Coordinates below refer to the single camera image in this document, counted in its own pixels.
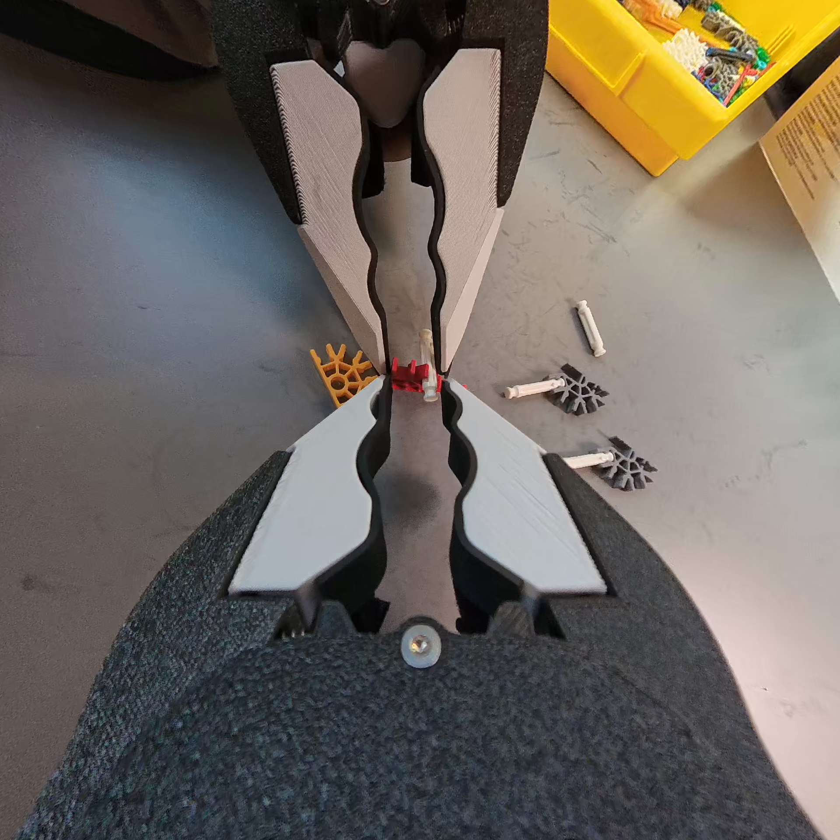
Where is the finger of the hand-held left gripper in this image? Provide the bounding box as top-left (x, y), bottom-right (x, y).
top-left (417, 46), bottom-right (506, 375)
top-left (269, 59), bottom-right (391, 368)

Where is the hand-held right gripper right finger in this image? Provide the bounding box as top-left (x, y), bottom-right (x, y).
top-left (441, 379), bottom-right (608, 634)

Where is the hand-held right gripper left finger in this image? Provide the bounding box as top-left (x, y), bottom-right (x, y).
top-left (228, 375), bottom-right (393, 634)

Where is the yellow toy connector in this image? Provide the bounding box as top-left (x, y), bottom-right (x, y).
top-left (310, 343), bottom-right (382, 408)

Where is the red toy connector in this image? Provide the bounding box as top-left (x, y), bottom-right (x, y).
top-left (390, 356), bottom-right (442, 395)

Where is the person's left forearm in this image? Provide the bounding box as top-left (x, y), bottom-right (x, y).
top-left (62, 0), bottom-right (219, 68)

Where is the grey toy connector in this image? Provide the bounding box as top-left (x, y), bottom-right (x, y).
top-left (594, 436), bottom-right (657, 491)
top-left (548, 363), bottom-right (610, 416)

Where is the yellow plastic bin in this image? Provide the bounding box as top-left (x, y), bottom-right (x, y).
top-left (546, 0), bottom-right (840, 177)

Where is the pile of toy building parts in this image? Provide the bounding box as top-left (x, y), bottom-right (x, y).
top-left (617, 0), bottom-right (778, 106)

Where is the folded instruction sheet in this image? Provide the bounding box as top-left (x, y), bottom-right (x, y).
top-left (760, 56), bottom-right (840, 303)

